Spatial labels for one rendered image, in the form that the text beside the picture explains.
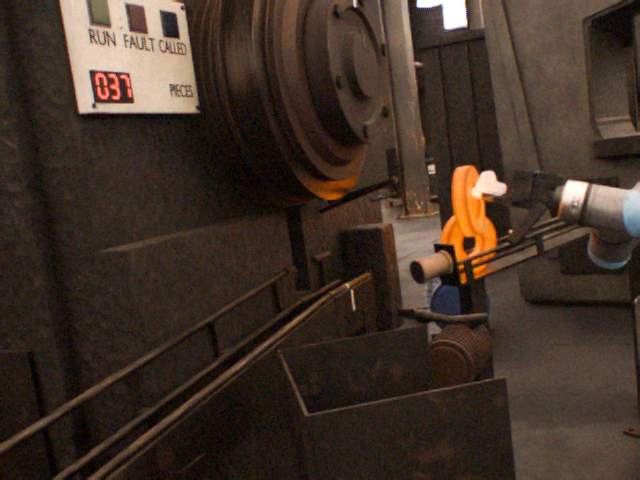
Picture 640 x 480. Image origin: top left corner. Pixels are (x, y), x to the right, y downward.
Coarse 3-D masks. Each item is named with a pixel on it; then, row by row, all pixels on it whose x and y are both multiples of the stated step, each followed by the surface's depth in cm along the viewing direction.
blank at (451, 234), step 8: (448, 224) 175; (456, 224) 174; (488, 224) 179; (448, 232) 173; (456, 232) 174; (488, 232) 179; (448, 240) 173; (456, 240) 174; (480, 240) 179; (488, 240) 179; (496, 240) 180; (456, 248) 174; (480, 248) 179; (488, 248) 179; (456, 256) 174; (464, 256) 175; (488, 256) 179; (488, 264) 180
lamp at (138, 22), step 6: (132, 6) 105; (132, 12) 105; (138, 12) 106; (144, 12) 107; (132, 18) 105; (138, 18) 106; (144, 18) 107; (132, 24) 104; (138, 24) 106; (144, 24) 107; (138, 30) 106; (144, 30) 107
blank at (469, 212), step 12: (468, 168) 156; (456, 180) 154; (468, 180) 154; (456, 192) 153; (468, 192) 154; (456, 204) 153; (468, 204) 153; (480, 204) 162; (456, 216) 154; (468, 216) 153; (480, 216) 161; (468, 228) 155; (480, 228) 160
